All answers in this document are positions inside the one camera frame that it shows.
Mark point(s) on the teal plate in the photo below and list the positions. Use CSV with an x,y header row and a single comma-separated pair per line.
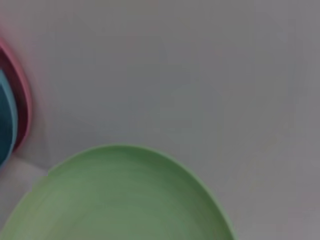
x,y
6,120

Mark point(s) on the maroon red plate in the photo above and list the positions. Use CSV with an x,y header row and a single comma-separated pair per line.
x,y
23,110

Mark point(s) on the light green plate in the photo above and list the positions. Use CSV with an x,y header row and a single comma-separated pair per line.
x,y
120,200

